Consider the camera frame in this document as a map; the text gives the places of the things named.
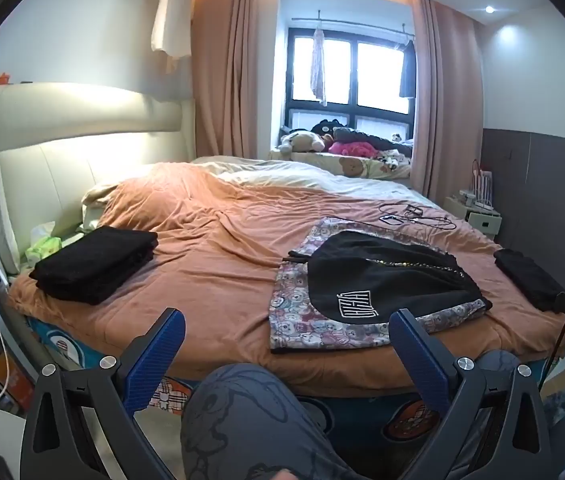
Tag dark jacket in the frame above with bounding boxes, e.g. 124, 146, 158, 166
333, 127, 414, 152

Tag green tissue pack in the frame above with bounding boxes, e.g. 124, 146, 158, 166
24, 235, 62, 264

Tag bear print cushion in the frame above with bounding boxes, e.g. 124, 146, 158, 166
269, 149, 413, 181

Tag pink hanging garment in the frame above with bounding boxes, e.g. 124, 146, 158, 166
309, 26, 329, 107

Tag cartoon print bed sheet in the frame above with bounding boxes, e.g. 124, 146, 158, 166
26, 316, 545, 463

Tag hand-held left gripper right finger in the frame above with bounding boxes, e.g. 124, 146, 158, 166
389, 308, 555, 480

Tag pink curtain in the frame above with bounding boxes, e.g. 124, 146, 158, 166
191, 0, 289, 162
409, 0, 486, 202

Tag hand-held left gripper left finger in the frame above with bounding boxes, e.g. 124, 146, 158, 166
20, 306, 186, 480

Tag thick folded black pants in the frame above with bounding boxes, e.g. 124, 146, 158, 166
29, 225, 159, 307

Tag black hanging garment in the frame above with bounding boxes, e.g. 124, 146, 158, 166
399, 39, 417, 99

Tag pink fluffy cloth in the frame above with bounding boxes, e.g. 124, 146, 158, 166
329, 140, 377, 159

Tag black pants with bear-print lining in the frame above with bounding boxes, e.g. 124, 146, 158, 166
269, 216, 494, 354

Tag metal clothes rod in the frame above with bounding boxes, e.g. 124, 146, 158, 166
289, 9, 415, 42

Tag orange box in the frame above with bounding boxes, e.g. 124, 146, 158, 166
0, 354, 32, 413

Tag black plush toy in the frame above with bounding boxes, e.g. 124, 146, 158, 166
311, 118, 349, 137

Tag white nightstand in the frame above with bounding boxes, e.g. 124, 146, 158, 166
443, 194, 504, 239

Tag orange blanket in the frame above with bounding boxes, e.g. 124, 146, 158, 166
7, 162, 565, 397

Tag white hanging cloth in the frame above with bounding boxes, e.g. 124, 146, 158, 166
150, 0, 194, 75

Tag cream padded headboard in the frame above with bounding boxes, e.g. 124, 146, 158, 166
0, 82, 198, 243

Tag black framed window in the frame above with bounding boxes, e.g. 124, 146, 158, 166
286, 26, 417, 147

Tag white duvet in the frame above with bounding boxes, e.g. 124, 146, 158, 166
190, 156, 445, 211

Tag pink wire rack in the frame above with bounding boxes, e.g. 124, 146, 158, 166
471, 159, 497, 207

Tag white plush dog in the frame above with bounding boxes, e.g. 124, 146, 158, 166
277, 129, 326, 154

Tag black cables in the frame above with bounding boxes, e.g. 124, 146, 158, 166
379, 201, 459, 234

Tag flat folded black pants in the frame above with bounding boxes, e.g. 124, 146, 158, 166
493, 248, 565, 314

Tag cream pillow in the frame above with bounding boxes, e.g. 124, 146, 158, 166
81, 182, 126, 228

